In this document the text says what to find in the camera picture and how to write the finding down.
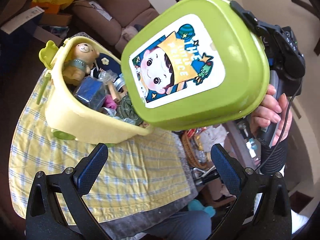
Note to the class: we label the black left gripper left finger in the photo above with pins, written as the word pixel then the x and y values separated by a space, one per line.
pixel 45 219

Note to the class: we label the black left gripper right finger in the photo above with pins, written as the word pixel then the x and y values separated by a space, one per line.
pixel 262 206

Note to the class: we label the green plastic box lid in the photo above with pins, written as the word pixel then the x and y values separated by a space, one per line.
pixel 197 64

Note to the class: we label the person's right hand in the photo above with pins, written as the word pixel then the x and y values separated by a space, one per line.
pixel 269 111

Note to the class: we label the white sleeve with black cuff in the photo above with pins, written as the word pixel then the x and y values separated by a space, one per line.
pixel 278 159

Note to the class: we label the yellow checked cloth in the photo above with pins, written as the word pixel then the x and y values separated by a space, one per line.
pixel 141 174

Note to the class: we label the yellow plastic toy box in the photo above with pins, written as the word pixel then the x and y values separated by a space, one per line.
pixel 67 115

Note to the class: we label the blue cube toy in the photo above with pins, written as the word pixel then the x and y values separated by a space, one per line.
pixel 91 92

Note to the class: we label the teddy bear toy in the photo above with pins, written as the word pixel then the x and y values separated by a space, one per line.
pixel 83 56

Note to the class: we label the brown fabric sofa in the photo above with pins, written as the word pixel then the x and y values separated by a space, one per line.
pixel 107 20

